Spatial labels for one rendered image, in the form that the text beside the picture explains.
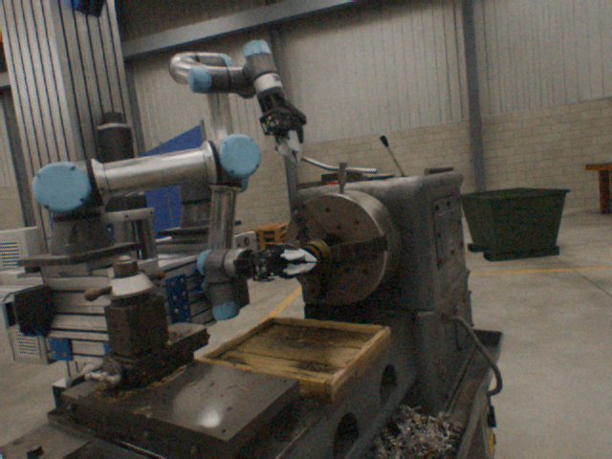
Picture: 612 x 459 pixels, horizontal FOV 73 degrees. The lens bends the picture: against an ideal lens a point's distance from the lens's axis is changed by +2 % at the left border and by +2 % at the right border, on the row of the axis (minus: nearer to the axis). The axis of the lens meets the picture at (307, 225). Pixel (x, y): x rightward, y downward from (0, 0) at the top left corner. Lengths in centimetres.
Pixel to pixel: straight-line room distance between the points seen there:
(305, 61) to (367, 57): 168
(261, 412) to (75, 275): 75
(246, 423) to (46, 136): 121
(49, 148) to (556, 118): 1094
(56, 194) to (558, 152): 1111
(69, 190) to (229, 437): 70
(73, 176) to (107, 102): 56
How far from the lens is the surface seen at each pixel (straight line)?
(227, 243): 126
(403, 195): 121
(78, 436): 84
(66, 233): 123
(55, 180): 109
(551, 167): 1154
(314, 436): 68
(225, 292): 115
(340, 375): 83
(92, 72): 160
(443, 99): 1140
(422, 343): 129
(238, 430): 59
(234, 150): 111
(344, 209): 110
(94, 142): 153
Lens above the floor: 127
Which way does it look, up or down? 6 degrees down
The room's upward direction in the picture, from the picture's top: 7 degrees counter-clockwise
